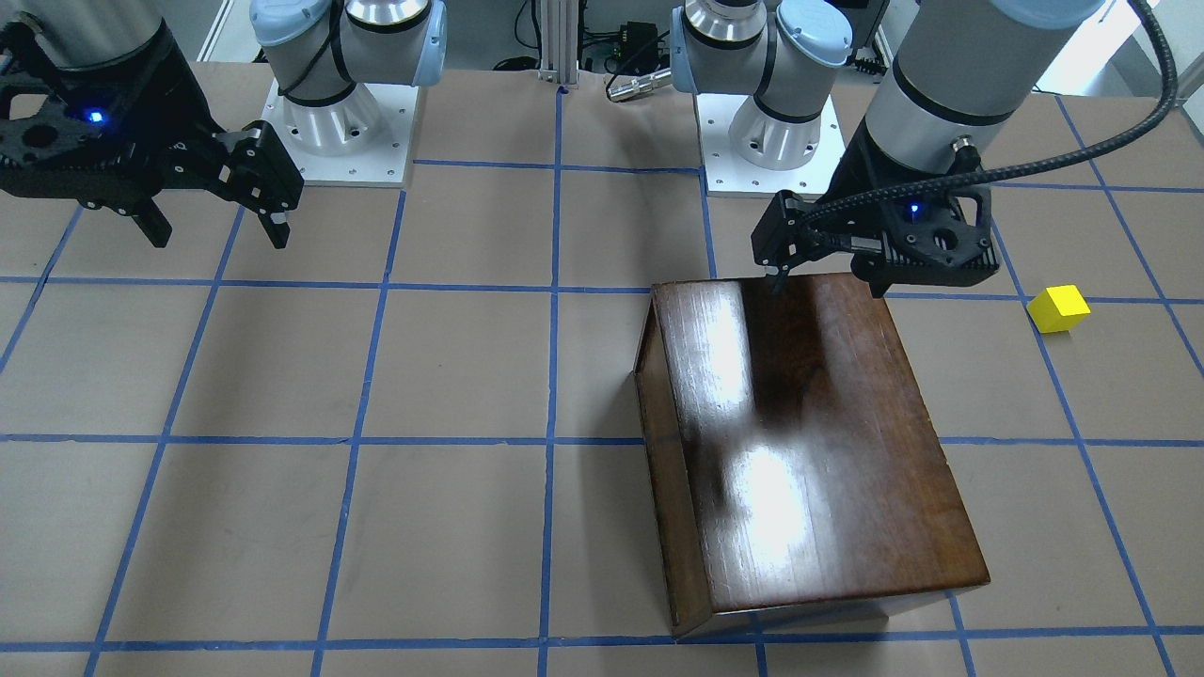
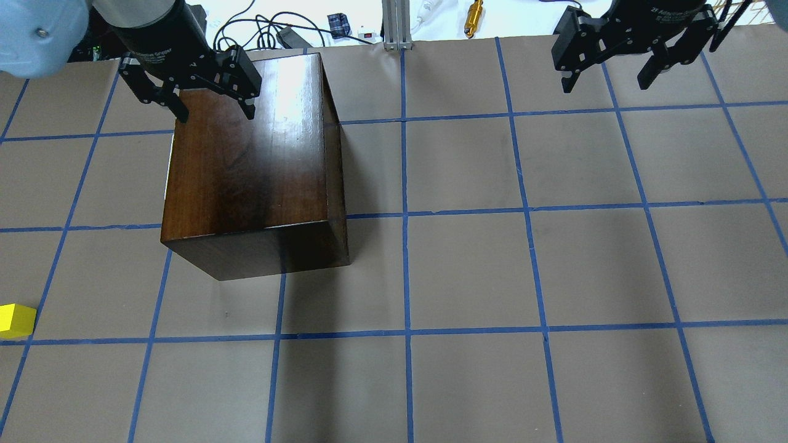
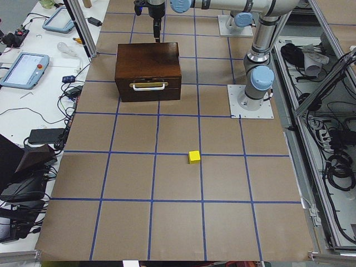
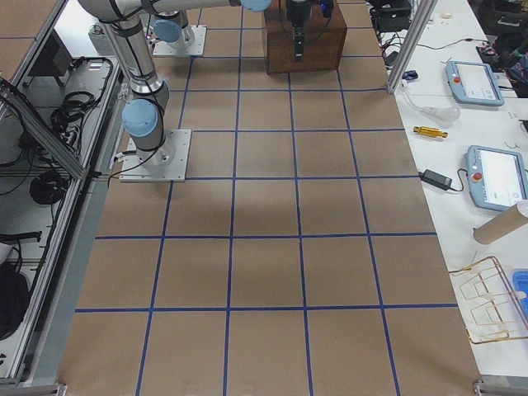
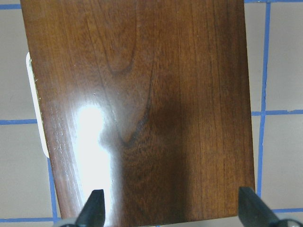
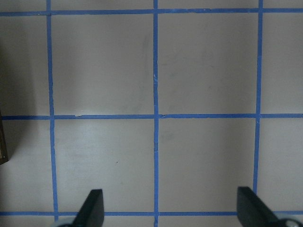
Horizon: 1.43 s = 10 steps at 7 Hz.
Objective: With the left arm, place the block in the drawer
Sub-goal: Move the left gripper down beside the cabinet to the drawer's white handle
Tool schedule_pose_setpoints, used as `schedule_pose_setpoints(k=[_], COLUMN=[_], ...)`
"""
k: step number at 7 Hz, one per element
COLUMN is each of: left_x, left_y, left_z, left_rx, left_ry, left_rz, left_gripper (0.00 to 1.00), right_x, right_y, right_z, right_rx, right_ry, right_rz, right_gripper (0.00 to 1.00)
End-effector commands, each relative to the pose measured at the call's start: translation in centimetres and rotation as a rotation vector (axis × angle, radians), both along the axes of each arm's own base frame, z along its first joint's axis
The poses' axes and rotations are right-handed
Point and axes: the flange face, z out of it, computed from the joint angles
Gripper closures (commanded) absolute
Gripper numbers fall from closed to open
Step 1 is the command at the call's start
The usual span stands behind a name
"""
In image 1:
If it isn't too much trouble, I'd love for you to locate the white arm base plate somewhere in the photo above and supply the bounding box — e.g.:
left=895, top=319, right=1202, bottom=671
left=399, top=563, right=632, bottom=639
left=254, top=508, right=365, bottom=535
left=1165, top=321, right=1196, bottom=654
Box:
left=695, top=93, right=846, bottom=200
left=262, top=82, right=424, bottom=188

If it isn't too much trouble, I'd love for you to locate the aluminium frame post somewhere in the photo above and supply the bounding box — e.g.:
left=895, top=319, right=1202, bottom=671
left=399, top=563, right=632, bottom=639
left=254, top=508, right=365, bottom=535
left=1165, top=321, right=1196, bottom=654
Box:
left=536, top=0, right=582, bottom=89

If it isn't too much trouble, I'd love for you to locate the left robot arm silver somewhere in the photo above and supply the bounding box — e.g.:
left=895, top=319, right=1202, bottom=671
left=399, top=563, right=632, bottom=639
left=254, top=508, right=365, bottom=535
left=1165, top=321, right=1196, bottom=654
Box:
left=668, top=1, right=1100, bottom=298

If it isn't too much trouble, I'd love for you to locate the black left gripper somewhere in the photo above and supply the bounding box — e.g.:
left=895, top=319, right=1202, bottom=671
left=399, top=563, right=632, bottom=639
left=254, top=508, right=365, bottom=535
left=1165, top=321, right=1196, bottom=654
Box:
left=753, top=123, right=999, bottom=298

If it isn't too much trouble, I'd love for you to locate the yellow cube block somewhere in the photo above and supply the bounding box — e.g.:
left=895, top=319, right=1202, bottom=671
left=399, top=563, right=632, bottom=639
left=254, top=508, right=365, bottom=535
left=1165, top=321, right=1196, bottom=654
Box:
left=1026, top=284, right=1092, bottom=335

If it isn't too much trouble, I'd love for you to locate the dark brown wooden drawer cabinet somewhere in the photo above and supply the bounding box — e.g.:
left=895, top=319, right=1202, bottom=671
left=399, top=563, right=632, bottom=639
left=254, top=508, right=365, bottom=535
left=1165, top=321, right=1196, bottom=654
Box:
left=635, top=273, right=990, bottom=638

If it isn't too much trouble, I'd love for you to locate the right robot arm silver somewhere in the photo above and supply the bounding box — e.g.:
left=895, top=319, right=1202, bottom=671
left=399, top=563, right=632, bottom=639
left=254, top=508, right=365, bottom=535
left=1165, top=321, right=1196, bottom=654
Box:
left=2, top=1, right=447, bottom=249

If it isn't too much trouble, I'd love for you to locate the black braided cable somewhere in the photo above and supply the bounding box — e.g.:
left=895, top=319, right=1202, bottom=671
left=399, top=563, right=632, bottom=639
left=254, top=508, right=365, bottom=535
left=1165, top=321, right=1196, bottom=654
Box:
left=799, top=0, right=1180, bottom=231

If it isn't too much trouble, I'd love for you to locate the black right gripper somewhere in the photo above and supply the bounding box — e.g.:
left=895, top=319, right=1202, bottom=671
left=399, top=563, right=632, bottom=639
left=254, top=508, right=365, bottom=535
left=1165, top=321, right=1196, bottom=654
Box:
left=2, top=20, right=303, bottom=251

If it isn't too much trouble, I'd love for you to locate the silver cylindrical connector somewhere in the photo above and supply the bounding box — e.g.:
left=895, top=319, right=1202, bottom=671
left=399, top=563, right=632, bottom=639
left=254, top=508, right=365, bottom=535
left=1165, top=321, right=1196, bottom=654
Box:
left=606, top=67, right=673, bottom=104

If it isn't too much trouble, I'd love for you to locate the black power adapter box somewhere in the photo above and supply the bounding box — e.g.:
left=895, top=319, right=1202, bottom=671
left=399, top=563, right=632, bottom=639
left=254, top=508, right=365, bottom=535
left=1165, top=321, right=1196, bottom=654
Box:
left=615, top=20, right=657, bottom=65

